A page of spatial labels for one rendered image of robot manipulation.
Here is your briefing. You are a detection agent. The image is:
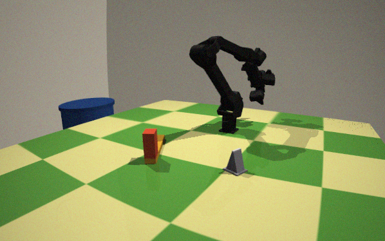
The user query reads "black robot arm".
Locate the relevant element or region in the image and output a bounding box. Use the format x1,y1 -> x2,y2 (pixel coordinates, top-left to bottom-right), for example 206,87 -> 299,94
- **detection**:
189,36 -> 275,134

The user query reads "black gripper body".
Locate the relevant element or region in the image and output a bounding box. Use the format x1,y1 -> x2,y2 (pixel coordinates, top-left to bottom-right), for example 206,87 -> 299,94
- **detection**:
248,70 -> 265,102

